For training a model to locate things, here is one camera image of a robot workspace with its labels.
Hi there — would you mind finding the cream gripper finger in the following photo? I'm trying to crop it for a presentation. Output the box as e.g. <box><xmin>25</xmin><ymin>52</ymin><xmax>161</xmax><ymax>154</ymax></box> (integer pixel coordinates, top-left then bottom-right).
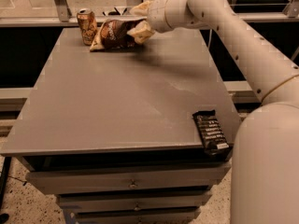
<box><xmin>130</xmin><ymin>1</ymin><xmax>152</xmax><ymax>16</ymax></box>
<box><xmin>127</xmin><ymin>21</ymin><xmax>155</xmax><ymax>45</ymax></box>

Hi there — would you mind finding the brown chip bag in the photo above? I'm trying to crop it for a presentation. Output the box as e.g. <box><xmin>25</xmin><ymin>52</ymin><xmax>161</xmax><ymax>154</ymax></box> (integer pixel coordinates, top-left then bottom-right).
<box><xmin>90</xmin><ymin>20</ymin><xmax>142</xmax><ymax>51</ymax></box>

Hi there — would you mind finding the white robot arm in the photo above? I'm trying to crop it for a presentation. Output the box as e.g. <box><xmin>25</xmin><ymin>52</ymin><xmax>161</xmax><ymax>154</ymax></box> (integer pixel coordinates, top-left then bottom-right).
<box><xmin>131</xmin><ymin>0</ymin><xmax>299</xmax><ymax>224</ymax></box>

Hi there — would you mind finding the orange soda can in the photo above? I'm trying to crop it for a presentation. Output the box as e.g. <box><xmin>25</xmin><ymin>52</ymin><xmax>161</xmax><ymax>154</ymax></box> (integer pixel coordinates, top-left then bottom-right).
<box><xmin>77</xmin><ymin>8</ymin><xmax>97</xmax><ymax>46</ymax></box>

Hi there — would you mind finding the grey drawer cabinet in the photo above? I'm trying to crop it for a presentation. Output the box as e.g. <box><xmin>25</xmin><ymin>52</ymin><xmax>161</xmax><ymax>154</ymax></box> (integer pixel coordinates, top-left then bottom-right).
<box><xmin>0</xmin><ymin>24</ymin><xmax>251</xmax><ymax>224</ymax></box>

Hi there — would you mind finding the black snack bar wrapper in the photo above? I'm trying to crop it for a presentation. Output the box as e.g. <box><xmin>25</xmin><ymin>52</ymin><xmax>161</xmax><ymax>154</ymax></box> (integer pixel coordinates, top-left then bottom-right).
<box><xmin>192</xmin><ymin>110</ymin><xmax>229</xmax><ymax>155</ymax></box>

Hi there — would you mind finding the grey metal railing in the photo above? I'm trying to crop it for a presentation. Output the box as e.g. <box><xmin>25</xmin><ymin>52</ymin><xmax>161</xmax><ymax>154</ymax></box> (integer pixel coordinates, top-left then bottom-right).
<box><xmin>0</xmin><ymin>0</ymin><xmax>298</xmax><ymax>27</ymax></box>

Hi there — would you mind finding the top grey drawer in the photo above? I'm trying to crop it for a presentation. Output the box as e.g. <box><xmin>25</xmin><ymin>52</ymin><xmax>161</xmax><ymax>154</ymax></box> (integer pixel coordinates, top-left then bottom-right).
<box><xmin>26</xmin><ymin>162</ymin><xmax>231</xmax><ymax>194</ymax></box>

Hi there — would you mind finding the grey drawer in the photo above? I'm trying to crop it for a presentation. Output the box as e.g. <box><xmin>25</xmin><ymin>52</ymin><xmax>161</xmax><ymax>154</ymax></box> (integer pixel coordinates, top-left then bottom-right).
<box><xmin>26</xmin><ymin>162</ymin><xmax>231</xmax><ymax>194</ymax></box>
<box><xmin>74</xmin><ymin>206</ymin><xmax>200</xmax><ymax>224</ymax></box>
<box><xmin>59</xmin><ymin>189</ymin><xmax>211</xmax><ymax>213</ymax></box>

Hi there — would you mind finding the middle grey drawer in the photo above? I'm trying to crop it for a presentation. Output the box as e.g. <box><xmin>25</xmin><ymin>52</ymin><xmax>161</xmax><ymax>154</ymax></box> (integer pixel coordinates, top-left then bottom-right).
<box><xmin>59</xmin><ymin>189</ymin><xmax>211</xmax><ymax>213</ymax></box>

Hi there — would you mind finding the bottom grey drawer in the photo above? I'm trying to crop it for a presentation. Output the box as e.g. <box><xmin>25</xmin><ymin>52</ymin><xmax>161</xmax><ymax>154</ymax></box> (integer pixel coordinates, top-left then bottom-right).
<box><xmin>74</xmin><ymin>206</ymin><xmax>200</xmax><ymax>224</ymax></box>

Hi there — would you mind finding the white cable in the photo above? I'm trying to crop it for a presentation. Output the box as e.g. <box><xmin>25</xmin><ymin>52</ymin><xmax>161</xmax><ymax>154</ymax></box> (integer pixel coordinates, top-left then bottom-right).
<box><xmin>206</xmin><ymin>28</ymin><xmax>213</xmax><ymax>50</ymax></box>

